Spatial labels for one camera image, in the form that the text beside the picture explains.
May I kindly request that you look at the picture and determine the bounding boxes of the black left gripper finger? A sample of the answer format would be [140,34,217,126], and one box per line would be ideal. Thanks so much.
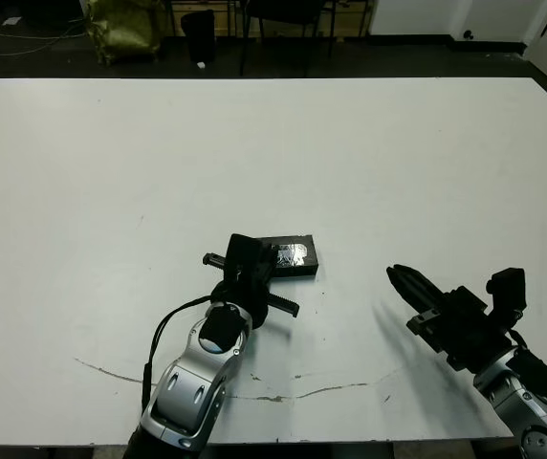
[258,252,280,288]

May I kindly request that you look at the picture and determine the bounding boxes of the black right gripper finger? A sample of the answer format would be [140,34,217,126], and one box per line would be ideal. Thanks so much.
[390,264,451,307]
[386,268,445,317]

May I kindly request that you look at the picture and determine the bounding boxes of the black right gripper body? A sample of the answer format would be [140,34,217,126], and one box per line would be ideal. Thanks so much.
[405,285,514,370]

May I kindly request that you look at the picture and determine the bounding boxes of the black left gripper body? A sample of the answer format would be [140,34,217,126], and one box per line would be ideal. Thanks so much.
[202,252,300,331]

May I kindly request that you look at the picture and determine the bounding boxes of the black printed box lid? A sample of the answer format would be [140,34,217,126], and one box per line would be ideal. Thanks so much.
[256,233,322,279]

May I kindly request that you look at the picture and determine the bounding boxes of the black upright bin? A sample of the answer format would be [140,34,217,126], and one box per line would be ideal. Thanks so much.
[181,9,217,64]

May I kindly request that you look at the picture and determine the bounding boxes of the black mesh office chair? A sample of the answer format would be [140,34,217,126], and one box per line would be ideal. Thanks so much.
[239,0,337,77]

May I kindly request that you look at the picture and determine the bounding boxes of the yellowish plastic bag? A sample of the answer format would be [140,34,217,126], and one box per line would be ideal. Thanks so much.
[85,0,163,66]

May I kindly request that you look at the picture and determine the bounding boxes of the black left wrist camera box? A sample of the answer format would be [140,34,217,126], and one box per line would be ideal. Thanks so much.
[225,232,274,278]

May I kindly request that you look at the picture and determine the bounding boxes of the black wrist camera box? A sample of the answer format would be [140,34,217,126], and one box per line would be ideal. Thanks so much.
[225,232,274,278]
[486,267,527,326]

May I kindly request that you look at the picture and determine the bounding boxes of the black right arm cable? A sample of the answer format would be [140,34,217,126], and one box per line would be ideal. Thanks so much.
[508,327,533,355]

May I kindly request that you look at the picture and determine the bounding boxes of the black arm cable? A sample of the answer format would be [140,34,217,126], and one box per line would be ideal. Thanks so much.
[139,295,217,412]
[508,327,533,355]

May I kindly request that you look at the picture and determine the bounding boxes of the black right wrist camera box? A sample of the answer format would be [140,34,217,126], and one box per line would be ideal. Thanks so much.
[486,267,527,326]

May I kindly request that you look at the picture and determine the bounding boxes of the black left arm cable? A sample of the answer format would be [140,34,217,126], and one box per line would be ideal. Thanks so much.
[139,295,217,412]

